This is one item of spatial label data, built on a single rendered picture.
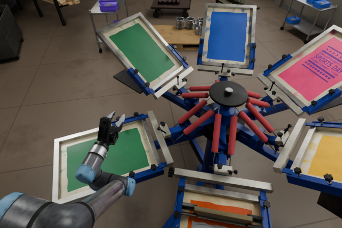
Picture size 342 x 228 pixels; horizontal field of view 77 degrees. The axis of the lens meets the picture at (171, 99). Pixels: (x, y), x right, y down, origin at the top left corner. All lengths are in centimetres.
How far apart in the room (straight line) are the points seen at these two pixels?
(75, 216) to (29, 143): 296
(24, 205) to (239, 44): 234
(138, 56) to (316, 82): 168
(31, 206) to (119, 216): 200
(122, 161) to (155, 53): 114
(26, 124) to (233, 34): 320
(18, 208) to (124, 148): 125
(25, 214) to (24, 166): 270
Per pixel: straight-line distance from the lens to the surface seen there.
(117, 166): 181
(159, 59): 229
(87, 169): 97
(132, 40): 232
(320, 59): 250
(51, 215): 69
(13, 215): 74
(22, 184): 327
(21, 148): 362
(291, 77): 240
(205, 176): 163
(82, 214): 72
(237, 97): 178
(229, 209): 167
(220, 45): 256
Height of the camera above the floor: 249
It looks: 44 degrees down
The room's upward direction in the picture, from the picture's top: 1 degrees counter-clockwise
